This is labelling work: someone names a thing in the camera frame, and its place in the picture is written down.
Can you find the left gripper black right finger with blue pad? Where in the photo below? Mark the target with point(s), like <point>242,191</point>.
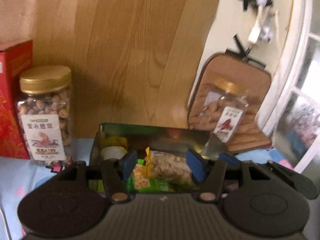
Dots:
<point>208,175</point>

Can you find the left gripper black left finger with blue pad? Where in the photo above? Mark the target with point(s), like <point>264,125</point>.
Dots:
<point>115,173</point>

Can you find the clear nut packet yellow edge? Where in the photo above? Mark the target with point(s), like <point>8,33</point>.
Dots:
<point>166,166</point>

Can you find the white jelly cup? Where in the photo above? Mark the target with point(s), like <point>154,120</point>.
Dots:
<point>113,153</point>

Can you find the light green cracker packet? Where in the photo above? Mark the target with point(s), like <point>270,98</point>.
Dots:
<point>137,183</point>

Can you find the black sheep print box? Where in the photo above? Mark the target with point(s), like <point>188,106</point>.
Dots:
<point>139,138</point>

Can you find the clear jar red label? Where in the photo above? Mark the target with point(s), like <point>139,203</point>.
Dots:
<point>224,106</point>

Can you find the white frosted glass door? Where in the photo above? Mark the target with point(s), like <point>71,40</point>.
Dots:
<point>290,112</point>

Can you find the cashew jar gold lid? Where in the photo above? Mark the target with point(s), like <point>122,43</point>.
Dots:
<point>44,114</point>

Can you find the wooden board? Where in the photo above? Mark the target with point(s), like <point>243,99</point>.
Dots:
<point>132,61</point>

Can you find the red gift bag box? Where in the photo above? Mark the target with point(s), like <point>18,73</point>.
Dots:
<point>16,57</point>

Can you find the white wall plug adapter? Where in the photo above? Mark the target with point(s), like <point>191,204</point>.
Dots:
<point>260,30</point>

